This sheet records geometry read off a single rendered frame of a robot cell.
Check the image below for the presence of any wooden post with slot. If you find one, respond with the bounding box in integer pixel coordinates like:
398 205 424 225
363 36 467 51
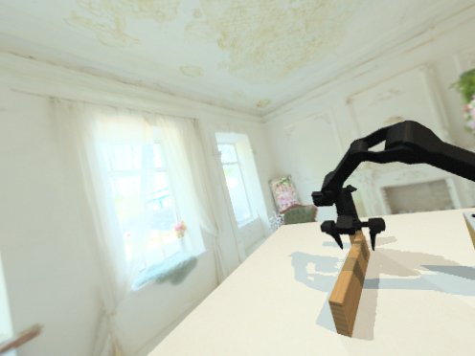
349 230 363 246

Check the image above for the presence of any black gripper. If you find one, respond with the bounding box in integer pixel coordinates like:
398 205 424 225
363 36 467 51
320 205 386 251

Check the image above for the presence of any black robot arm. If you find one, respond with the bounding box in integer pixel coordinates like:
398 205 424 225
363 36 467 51
311 121 475 235

